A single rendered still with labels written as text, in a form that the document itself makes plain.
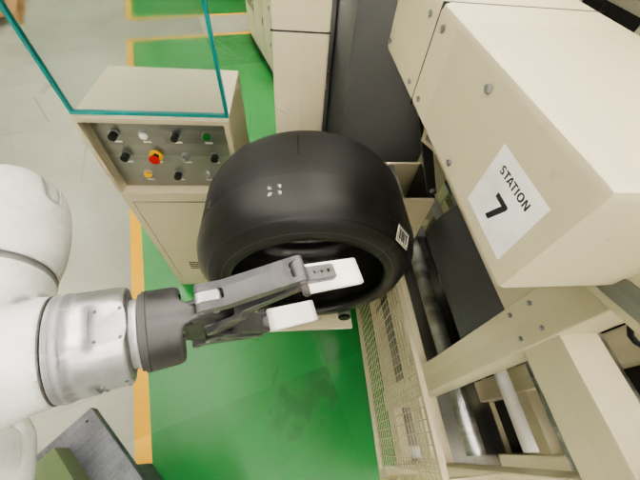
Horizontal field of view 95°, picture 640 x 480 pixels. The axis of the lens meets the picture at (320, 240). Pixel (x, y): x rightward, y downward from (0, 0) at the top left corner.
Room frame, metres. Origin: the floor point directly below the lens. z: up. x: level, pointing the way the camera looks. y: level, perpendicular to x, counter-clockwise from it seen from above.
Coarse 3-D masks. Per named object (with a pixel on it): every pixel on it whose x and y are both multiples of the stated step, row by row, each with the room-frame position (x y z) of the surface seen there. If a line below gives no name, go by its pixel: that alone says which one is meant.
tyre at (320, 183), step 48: (288, 144) 0.57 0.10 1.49; (336, 144) 0.60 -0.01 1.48; (240, 192) 0.44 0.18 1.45; (288, 192) 0.42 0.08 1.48; (336, 192) 0.44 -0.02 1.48; (384, 192) 0.50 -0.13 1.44; (240, 240) 0.35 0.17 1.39; (288, 240) 0.36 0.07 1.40; (336, 240) 0.38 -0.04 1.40; (384, 240) 0.40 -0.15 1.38; (384, 288) 0.41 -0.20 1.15
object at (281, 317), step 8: (296, 304) 0.17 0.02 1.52; (304, 304) 0.17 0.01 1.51; (312, 304) 0.18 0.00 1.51; (272, 312) 0.15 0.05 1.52; (280, 312) 0.15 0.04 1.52; (288, 312) 0.15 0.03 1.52; (296, 312) 0.16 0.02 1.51; (304, 312) 0.16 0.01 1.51; (312, 312) 0.16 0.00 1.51; (272, 320) 0.14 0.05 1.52; (280, 320) 0.14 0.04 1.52; (288, 320) 0.14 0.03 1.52; (296, 320) 0.15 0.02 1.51; (304, 320) 0.15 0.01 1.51; (312, 320) 0.15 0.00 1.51; (272, 328) 0.13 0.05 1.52; (280, 328) 0.13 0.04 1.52
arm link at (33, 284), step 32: (0, 256) 0.11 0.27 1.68; (0, 288) 0.08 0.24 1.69; (32, 288) 0.09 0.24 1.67; (0, 320) 0.06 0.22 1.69; (32, 320) 0.06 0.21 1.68; (0, 352) 0.04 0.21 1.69; (32, 352) 0.04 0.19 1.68; (0, 384) 0.02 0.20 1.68; (32, 384) 0.02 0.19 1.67; (0, 416) 0.00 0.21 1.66
